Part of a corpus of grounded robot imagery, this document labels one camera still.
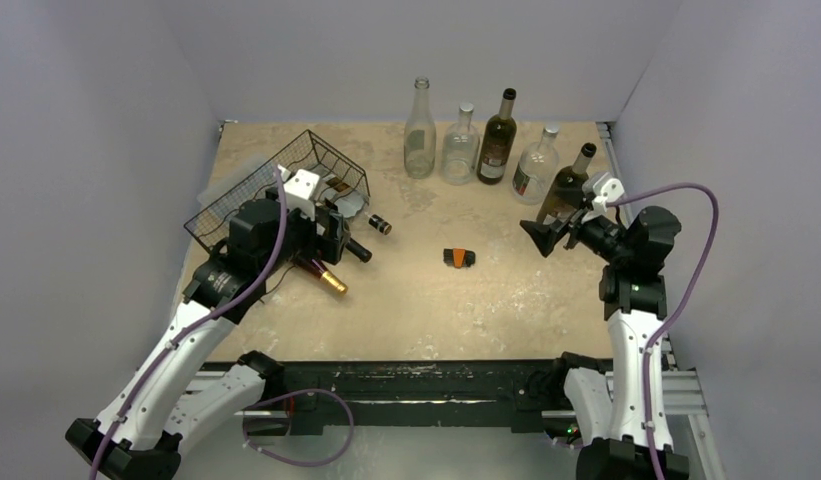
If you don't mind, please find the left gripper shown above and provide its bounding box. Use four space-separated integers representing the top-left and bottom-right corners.
259 187 348 277

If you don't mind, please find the dark green bottle silver foil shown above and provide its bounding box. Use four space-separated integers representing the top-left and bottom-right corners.
476 88 518 185

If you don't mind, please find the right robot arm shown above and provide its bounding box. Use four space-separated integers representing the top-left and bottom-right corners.
520 202 690 479

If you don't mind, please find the clear round bottle silver cap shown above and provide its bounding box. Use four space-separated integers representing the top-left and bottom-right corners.
441 102 480 185

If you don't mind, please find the red wine bottle gold foil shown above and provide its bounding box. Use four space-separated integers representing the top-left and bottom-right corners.
293 255 348 296

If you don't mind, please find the clear flat bottle black cap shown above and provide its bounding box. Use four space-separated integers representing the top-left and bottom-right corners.
318 174 392 236

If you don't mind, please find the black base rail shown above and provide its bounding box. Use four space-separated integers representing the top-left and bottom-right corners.
211 357 630 439

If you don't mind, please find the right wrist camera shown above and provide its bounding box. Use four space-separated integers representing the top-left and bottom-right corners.
582 172 625 222

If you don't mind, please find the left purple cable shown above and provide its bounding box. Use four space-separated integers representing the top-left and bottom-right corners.
86 165 289 480

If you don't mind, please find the black wire wine rack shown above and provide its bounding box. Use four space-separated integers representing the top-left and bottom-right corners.
184 130 371 251

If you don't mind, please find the dark bottle black cap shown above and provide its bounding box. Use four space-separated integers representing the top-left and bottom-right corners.
345 237 373 263

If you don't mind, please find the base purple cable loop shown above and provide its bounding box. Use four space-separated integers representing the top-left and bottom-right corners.
242 388 356 469

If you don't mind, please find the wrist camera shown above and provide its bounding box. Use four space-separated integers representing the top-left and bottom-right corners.
582 172 625 222
279 166 322 222

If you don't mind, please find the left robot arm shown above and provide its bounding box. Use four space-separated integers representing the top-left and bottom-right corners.
65 196 351 479

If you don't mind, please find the orange hex key set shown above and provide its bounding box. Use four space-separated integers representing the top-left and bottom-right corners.
443 248 476 269

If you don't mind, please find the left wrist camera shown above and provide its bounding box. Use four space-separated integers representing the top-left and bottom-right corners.
279 166 322 222

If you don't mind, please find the tall clear bottle no cap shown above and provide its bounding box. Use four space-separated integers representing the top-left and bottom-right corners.
403 76 437 179

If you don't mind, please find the dark bottle grey foil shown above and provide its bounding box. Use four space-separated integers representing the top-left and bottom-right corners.
536 143 597 225

